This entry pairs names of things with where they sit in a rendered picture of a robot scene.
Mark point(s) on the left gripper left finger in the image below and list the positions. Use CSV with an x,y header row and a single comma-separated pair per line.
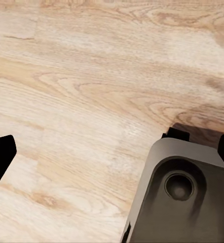
x,y
7,153

